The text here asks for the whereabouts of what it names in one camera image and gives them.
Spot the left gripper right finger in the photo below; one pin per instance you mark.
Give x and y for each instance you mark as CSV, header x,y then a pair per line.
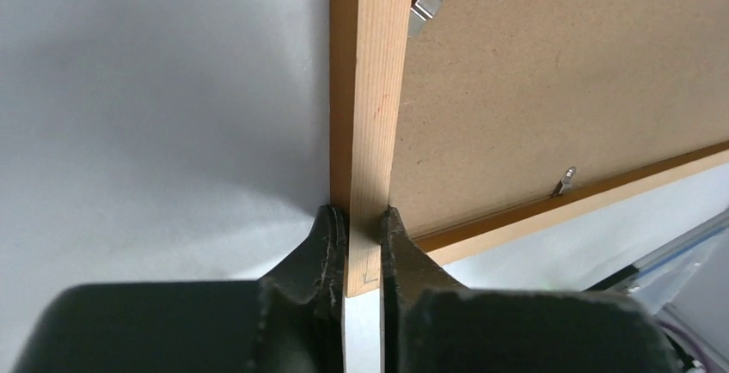
x,y
412,288

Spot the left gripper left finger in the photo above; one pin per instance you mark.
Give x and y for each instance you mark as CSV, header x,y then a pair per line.
x,y
300,325

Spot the brown wooden photo frame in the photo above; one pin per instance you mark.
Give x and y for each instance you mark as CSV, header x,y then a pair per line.
x,y
483,121

